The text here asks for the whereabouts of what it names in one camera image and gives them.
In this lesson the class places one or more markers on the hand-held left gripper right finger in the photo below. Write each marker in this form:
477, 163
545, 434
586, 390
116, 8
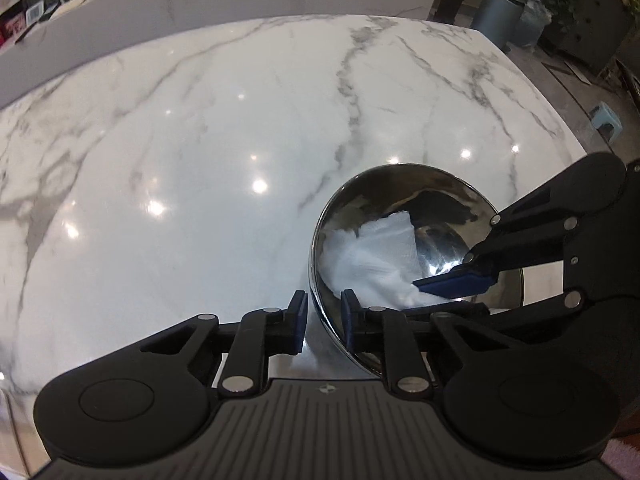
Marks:
348, 324

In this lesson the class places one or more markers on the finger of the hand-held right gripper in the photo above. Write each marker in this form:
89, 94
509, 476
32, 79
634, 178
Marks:
452, 285
550, 305

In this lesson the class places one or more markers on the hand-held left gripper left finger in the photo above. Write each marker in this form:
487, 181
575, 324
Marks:
299, 321

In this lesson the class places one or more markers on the white cloth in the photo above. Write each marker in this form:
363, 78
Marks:
370, 260

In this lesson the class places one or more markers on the blue steel bowl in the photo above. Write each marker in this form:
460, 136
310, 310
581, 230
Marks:
380, 195

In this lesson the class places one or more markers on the small light blue stool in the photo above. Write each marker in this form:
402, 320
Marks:
606, 122

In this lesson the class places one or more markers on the dark planter cabinet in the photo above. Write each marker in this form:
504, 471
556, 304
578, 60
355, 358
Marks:
592, 15

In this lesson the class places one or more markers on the grey trash can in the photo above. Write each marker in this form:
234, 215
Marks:
497, 7

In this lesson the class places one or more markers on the white long low cabinet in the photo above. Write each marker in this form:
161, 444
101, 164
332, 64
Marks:
150, 25

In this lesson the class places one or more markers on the small framed picture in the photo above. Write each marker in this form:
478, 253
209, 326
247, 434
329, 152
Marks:
35, 12

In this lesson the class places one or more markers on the red box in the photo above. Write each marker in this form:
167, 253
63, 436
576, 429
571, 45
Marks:
11, 29

